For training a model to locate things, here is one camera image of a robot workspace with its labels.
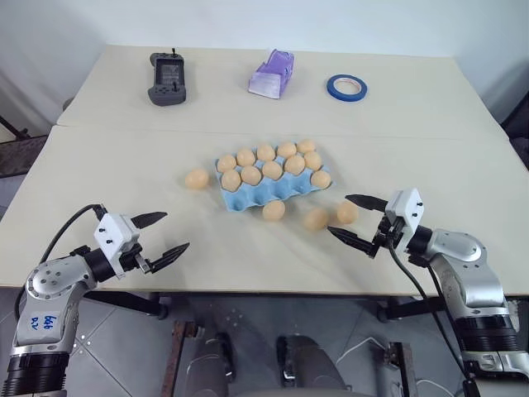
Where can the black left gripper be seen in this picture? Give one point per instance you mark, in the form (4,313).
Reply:
(135,260)

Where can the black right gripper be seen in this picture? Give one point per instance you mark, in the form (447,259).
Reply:
(390,233)

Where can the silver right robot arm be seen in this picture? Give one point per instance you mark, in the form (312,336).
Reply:
(469,258)

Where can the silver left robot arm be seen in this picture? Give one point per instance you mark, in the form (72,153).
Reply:
(46,284)

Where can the blue egg carton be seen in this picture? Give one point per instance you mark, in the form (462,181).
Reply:
(268,192)

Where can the tan egg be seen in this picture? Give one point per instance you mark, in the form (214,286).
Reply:
(320,180)
(272,170)
(313,160)
(274,211)
(287,149)
(306,145)
(231,181)
(251,175)
(347,212)
(295,164)
(245,157)
(196,180)
(266,152)
(227,164)
(316,218)

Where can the black table leg bar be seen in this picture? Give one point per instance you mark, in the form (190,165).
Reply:
(132,304)
(407,308)

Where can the blue tape roll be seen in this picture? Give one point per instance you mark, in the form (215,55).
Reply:
(346,87)

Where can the dark rounded grey shape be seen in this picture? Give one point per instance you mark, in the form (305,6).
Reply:
(310,364)
(213,364)

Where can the white sticker blue writing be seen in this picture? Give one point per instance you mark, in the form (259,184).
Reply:
(43,321)

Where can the grey handheld remote controller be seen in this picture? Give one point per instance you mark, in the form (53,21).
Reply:
(167,78)

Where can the dark background crate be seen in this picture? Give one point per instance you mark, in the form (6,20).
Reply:
(18,157)

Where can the purple plastic holder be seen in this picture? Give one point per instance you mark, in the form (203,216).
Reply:
(270,74)

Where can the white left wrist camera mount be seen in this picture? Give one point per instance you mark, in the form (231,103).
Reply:
(113,233)

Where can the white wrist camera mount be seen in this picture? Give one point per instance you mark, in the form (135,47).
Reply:
(407,207)
(113,233)

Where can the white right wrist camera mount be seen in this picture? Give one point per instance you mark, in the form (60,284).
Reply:
(407,207)

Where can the rusty brown post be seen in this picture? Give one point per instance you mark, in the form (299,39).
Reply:
(403,368)
(179,355)

